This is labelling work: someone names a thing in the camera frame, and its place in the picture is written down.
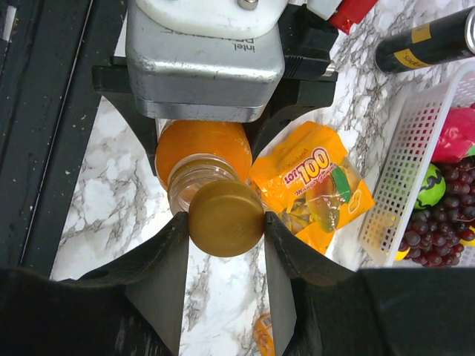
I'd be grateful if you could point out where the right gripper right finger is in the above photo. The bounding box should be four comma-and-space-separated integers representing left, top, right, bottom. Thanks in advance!
264, 212, 474, 355

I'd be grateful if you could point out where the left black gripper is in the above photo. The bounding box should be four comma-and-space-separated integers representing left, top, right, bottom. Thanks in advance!
92, 3, 338, 165

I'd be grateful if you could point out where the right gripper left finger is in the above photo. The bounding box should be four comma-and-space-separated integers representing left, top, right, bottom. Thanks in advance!
1, 212, 189, 355

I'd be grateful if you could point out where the brown bottle cap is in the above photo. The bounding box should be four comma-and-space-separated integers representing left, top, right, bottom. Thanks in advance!
188, 180, 264, 257

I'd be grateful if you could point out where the orange juice bottle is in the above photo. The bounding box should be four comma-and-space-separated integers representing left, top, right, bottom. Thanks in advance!
253, 313, 275, 356
155, 120, 252, 214

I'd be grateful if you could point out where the orange juice bottle back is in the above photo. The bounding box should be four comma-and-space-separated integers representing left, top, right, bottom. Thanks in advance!
253, 313, 275, 356

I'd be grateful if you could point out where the small yellow lemon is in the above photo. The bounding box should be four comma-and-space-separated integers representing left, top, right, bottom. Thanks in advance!
394, 248, 410, 261

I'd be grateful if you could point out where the orange mango gummy bag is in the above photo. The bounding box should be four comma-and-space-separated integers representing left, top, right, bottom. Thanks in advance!
250, 121, 375, 254

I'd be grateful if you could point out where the white plastic basket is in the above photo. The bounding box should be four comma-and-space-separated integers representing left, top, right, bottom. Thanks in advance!
359, 62, 474, 267

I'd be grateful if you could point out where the dark red grape bunch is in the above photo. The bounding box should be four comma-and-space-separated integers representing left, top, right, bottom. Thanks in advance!
398, 156, 474, 267

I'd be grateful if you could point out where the black spray can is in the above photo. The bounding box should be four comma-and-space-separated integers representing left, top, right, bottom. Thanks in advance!
375, 7, 474, 73

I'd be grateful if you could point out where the red dragon fruit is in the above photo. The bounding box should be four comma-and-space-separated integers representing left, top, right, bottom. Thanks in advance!
431, 105, 474, 163

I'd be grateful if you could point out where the green lime ball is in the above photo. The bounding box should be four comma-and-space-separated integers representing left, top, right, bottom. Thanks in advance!
414, 163, 446, 210

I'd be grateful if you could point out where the black base frame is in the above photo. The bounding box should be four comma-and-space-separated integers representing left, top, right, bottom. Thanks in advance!
1, 1, 127, 276

